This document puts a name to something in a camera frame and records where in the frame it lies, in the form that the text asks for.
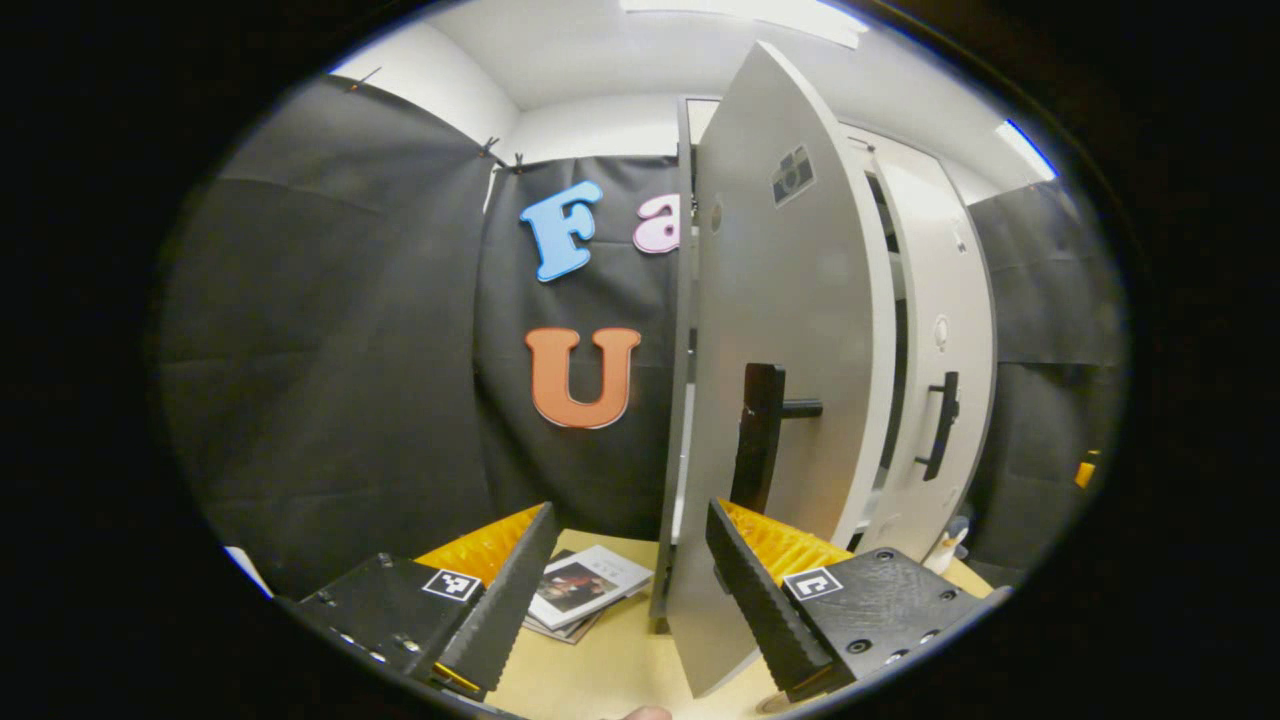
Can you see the black backdrop cloth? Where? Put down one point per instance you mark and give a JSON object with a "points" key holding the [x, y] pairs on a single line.
{"points": [[330, 350]]}

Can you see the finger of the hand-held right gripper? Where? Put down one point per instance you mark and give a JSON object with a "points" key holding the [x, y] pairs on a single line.
{"points": [[1087, 470]]}

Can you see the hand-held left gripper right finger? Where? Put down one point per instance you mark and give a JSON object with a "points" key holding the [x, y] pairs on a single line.
{"points": [[760, 600]]}

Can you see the thin booklet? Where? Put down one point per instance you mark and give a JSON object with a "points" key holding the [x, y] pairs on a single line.
{"points": [[562, 633]]}

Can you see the small white black figurine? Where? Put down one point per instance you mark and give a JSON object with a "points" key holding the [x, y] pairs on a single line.
{"points": [[948, 550]]}

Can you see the large ceiling light panel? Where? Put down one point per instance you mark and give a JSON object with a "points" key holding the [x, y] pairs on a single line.
{"points": [[760, 18]]}

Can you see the white cabinet door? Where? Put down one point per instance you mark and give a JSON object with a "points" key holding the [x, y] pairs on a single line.
{"points": [[780, 280], [925, 250]]}

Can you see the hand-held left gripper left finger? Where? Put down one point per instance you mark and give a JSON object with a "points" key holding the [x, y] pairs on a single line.
{"points": [[505, 610]]}

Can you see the grey white cabinet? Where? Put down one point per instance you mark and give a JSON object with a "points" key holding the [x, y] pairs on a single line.
{"points": [[684, 300]]}

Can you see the small ceiling light panel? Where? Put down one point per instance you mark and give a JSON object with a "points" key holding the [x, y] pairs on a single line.
{"points": [[1025, 148]]}

